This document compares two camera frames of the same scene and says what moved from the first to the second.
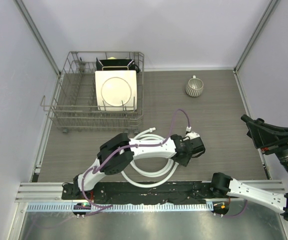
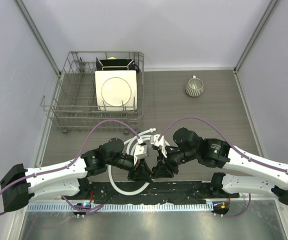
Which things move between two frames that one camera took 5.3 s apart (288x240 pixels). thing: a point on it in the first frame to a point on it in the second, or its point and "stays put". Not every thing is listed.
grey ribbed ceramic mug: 194,88 stays put
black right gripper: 275,144 to 164,164
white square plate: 116,90 stays put
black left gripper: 183,160 to 137,169
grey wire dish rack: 75,107 stays put
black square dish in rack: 117,65 stays put
